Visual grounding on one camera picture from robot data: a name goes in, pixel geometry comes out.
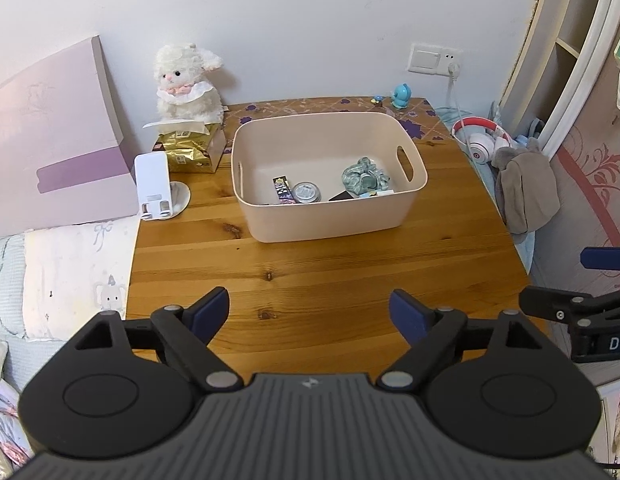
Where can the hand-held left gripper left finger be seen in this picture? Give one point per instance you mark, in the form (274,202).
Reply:
(210,312)

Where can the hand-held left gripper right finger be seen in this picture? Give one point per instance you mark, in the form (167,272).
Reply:
(409,312)

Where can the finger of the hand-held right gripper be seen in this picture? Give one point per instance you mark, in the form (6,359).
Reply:
(607,259)
(544,302)

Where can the colourful cartoon card box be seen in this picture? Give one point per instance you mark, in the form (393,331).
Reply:
(377,193)

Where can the beige plastic storage bin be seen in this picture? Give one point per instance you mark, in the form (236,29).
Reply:
(315,220)

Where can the small black box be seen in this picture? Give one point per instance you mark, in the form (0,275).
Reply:
(342,195)

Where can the green plaid scrunchie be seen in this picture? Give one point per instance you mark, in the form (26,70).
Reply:
(364,177)

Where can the long cartoon print box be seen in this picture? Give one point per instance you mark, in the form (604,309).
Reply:
(283,189)

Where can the round metal tin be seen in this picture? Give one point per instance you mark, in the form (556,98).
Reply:
(306,192)

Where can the grey cloth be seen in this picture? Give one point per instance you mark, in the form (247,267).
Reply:
(527,190)

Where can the white phone stand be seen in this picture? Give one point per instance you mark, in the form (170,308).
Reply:
(152,185)

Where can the white printed pillow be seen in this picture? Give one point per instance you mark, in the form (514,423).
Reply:
(75,275)

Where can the gold tissue box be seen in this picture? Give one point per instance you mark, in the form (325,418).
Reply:
(190,152)

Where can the red white headphones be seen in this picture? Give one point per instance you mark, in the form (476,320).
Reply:
(482,145)

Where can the blue toy figure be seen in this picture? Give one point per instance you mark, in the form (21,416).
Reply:
(401,96)

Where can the white shelf unit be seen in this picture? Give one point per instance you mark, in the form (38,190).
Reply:
(564,45)

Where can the large pink purple box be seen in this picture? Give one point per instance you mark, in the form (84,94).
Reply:
(55,150)

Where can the purple floral table mat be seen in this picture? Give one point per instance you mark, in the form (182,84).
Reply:
(315,106)

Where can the white plush toy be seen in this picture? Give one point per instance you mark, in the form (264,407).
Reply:
(182,82)

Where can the floral quilt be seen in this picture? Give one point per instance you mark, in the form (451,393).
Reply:
(5,435)

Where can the white wall switch socket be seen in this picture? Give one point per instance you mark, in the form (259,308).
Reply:
(434,58)

